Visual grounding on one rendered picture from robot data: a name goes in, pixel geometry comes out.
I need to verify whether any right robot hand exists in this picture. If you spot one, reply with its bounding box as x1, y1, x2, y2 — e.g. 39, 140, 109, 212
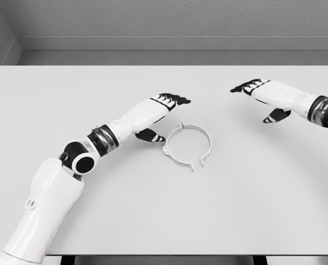
230, 78, 303, 124

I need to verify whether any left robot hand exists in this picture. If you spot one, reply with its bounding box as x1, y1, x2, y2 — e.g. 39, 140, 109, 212
121, 93, 193, 145

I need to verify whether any white pipe clamp half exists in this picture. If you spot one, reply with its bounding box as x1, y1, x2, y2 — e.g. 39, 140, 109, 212
162, 127, 195, 173
179, 119, 216, 168

